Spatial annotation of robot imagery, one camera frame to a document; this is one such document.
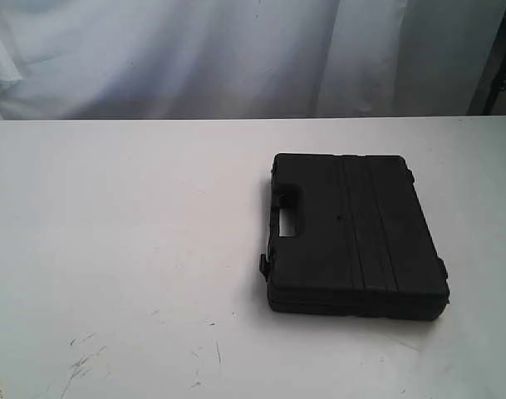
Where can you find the black metal stand pole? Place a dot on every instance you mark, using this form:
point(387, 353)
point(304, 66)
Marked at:
point(496, 100)

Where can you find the black plastic tool case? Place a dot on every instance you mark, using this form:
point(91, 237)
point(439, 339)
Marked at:
point(348, 237)

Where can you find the white backdrop curtain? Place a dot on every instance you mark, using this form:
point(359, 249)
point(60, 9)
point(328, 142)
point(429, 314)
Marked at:
point(242, 59)

